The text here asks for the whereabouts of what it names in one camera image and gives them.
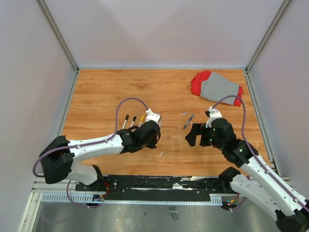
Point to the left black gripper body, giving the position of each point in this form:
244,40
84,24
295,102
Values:
151,144

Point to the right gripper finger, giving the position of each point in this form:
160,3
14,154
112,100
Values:
197,127
191,138

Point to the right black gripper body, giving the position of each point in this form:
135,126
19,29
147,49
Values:
207,138

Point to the white marker yellow end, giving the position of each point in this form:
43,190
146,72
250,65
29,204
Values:
141,121

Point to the white whiteboard marker pen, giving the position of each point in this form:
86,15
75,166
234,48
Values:
133,121

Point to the white marker black cap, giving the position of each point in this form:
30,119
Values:
125,121

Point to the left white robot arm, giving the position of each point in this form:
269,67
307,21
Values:
61,160

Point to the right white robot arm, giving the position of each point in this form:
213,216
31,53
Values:
253,178

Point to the red and grey cloth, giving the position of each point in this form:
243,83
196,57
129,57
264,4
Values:
213,86

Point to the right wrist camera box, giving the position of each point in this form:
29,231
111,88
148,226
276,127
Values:
212,115

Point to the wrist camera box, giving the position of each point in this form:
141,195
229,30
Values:
151,116
212,115

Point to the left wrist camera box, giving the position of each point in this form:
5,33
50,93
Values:
151,116

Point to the black mounting base rail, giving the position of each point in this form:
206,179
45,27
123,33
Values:
147,188

